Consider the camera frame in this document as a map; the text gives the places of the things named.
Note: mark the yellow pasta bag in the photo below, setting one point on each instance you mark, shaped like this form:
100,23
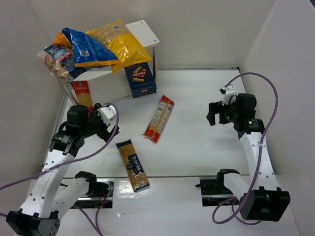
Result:
119,40

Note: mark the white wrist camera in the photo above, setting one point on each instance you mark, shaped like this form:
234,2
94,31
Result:
229,94
107,113

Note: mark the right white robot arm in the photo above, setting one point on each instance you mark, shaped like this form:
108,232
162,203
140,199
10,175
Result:
262,199

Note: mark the white two-tier shelf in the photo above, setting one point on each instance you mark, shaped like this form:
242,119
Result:
105,86

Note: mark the red spaghetti pack black label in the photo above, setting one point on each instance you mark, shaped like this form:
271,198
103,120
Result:
83,95

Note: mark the blue and orange pasta bag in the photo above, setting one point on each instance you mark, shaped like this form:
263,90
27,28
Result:
88,51

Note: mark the clear multicolour pasta bag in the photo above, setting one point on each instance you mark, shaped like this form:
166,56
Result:
60,61

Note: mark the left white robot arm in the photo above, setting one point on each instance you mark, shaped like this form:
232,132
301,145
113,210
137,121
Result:
42,211

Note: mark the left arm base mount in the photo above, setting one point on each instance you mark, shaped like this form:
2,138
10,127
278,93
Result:
102,196

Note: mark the dark blue spaghetti pack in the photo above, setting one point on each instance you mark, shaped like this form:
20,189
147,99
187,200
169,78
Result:
134,169

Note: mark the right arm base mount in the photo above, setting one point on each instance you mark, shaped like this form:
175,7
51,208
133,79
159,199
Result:
212,193

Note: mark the dark blue Barilla pasta box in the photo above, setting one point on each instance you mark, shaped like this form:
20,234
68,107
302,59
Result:
141,80

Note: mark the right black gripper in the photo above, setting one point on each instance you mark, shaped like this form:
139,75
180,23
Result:
219,113

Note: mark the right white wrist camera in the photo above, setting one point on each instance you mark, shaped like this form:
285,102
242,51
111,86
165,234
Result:
229,94

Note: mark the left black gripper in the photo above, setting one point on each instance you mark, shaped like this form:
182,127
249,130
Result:
99,126

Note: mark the red spaghetti pack white label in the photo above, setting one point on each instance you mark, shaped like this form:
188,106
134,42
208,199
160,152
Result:
159,119

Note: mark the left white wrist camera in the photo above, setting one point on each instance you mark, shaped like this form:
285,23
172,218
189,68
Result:
107,113

